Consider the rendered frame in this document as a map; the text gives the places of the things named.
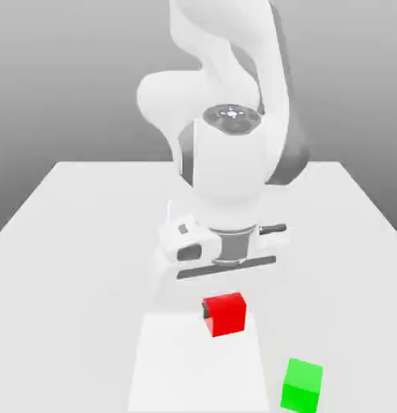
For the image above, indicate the small green cube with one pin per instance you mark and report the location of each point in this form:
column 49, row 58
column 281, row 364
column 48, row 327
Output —
column 301, row 385

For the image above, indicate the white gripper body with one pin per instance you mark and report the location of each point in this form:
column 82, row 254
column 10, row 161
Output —
column 224, row 268

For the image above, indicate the small red cube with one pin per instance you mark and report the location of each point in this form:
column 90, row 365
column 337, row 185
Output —
column 227, row 316

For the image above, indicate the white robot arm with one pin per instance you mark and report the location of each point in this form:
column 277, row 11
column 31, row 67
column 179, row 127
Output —
column 229, row 161

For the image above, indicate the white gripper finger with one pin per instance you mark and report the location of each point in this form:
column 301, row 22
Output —
column 206, row 310

